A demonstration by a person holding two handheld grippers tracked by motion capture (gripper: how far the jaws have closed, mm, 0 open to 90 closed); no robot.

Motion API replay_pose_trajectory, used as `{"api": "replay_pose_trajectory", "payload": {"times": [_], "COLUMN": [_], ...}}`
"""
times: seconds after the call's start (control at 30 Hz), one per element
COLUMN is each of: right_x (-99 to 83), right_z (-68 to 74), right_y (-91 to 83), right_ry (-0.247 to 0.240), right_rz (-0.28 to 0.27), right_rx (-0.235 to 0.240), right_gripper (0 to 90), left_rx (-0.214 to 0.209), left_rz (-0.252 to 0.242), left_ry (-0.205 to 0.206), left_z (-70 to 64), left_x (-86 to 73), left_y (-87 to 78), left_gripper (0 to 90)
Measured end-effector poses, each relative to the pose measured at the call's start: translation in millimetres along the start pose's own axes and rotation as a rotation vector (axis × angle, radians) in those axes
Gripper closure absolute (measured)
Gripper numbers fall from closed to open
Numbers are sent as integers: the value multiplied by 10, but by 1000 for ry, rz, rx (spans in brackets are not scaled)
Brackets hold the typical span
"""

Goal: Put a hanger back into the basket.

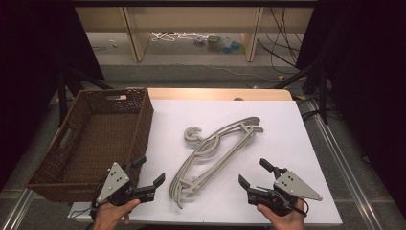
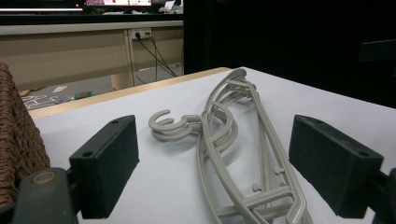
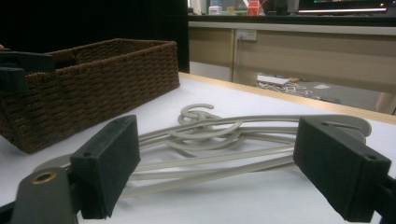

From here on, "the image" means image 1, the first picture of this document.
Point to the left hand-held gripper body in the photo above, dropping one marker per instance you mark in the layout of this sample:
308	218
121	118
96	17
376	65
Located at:
113	182

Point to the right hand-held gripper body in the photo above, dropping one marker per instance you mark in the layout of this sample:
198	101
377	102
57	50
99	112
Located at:
295	187

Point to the grey plastic clothes hanger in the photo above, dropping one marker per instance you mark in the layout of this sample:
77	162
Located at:
252	120
257	129

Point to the brown wicker basket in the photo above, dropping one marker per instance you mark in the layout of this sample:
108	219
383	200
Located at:
105	137

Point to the person's left hand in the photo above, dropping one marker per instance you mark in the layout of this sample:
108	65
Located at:
110	217

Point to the person's right hand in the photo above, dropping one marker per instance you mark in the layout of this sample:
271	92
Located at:
287	222

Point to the white table sheet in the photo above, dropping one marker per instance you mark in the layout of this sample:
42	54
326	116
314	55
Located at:
287	143

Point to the black metal stand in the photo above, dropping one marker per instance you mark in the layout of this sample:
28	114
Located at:
63	96
322	92

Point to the light wooden shelf unit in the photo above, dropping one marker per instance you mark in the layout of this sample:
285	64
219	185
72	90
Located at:
137	41

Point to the white paper scrap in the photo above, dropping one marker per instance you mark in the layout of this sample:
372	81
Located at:
112	43

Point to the blue plastic toy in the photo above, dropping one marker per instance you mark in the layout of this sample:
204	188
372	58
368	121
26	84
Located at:
233	47

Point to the black curtain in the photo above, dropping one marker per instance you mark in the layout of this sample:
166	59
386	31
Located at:
367	80
35	64

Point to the green toy box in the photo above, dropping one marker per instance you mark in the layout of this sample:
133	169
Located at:
214	41

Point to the small grey toy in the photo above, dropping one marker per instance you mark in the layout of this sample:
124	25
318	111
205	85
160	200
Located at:
200	40

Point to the metal floor rail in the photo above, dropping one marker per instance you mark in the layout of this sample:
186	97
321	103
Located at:
344	166
17	209

